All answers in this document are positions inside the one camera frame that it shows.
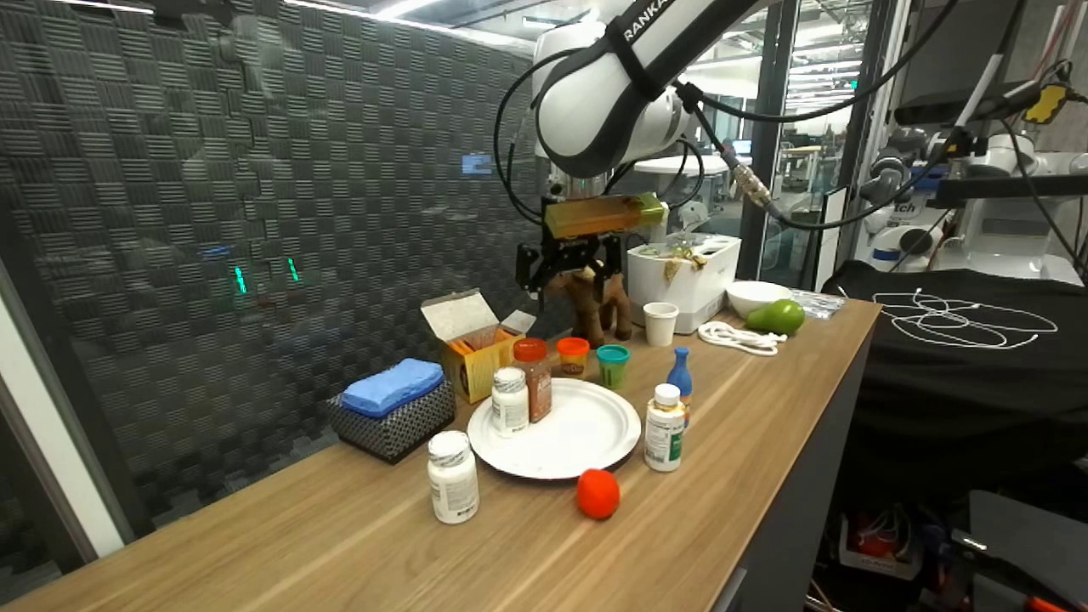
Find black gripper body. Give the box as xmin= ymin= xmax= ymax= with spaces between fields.
xmin=530 ymin=231 xmax=626 ymax=278

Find brown spice bottle orange cap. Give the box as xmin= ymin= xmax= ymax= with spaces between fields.
xmin=511 ymin=336 xmax=558 ymax=426

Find small white pill bottle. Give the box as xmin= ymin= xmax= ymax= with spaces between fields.
xmin=489 ymin=365 xmax=530 ymax=436

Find orange plush ball toy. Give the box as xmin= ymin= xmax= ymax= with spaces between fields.
xmin=574 ymin=464 xmax=621 ymax=523

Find large white pill bottle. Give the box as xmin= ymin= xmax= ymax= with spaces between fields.
xmin=425 ymin=429 xmax=482 ymax=528

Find brown moose plush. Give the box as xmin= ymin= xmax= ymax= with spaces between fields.
xmin=548 ymin=265 xmax=639 ymax=349

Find white round plate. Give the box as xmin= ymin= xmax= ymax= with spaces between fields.
xmin=465 ymin=372 xmax=645 ymax=481

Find white paper cup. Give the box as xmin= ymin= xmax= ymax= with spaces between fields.
xmin=639 ymin=300 xmax=682 ymax=349

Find teal lid putty tub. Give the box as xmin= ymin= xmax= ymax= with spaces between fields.
xmin=596 ymin=344 xmax=632 ymax=393

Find dried brown plant stems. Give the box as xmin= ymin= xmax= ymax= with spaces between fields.
xmin=657 ymin=231 xmax=720 ymax=286

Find white planter appliance with lamp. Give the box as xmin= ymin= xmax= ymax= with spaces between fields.
xmin=626 ymin=231 xmax=745 ymax=336

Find yellow cardboard box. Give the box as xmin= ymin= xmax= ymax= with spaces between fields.
xmin=419 ymin=289 xmax=540 ymax=403

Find small blue bottle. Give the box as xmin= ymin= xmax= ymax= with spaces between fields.
xmin=663 ymin=344 xmax=697 ymax=397

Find white bowl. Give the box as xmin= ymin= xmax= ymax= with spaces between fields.
xmin=725 ymin=278 xmax=800 ymax=326

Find white bottle green label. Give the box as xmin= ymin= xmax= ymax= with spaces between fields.
xmin=642 ymin=380 xmax=691 ymax=477

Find blue folded cloth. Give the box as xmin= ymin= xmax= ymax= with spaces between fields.
xmin=336 ymin=355 xmax=447 ymax=420

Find green fruit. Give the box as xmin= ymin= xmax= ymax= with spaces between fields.
xmin=745 ymin=297 xmax=809 ymax=341

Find grey woven basket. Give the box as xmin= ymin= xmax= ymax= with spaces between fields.
xmin=325 ymin=383 xmax=460 ymax=464

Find white lab equipment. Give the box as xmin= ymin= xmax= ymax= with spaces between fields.
xmin=847 ymin=167 xmax=965 ymax=275

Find black draped table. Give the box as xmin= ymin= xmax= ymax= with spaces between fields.
xmin=819 ymin=258 xmax=1088 ymax=478

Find red white box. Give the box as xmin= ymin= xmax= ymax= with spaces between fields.
xmin=836 ymin=506 xmax=928 ymax=586

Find tan wrist camera box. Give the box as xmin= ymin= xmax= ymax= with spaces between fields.
xmin=540 ymin=192 xmax=673 ymax=240

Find thick white coiled cable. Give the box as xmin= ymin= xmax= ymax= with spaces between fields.
xmin=692 ymin=318 xmax=788 ymax=361

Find thin white cable loop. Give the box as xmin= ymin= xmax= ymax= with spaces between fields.
xmin=870 ymin=286 xmax=1065 ymax=354

